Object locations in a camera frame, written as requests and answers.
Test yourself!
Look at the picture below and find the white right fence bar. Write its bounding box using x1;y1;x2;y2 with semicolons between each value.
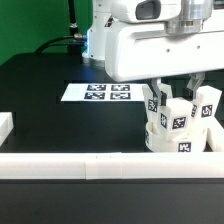
207;117;224;153

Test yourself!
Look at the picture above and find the black cable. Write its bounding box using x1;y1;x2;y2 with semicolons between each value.
34;35;84;54

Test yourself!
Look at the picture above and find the white fence bar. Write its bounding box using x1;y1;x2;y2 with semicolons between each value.
0;152;224;180
0;112;14;146
207;117;224;153

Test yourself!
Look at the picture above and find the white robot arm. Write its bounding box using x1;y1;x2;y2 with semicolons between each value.
83;0;224;105

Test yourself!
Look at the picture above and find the white front fence bar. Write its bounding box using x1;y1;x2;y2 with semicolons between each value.
0;152;224;180

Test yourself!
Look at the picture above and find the white sheet with markers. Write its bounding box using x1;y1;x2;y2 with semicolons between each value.
61;83;144;102

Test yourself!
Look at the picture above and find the white left fence bar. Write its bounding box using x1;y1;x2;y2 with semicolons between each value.
0;112;14;146

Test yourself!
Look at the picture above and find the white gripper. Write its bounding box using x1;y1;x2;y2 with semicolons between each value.
105;20;224;106

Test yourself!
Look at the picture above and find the white round stool seat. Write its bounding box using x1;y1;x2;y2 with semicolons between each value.
145;122;207;153

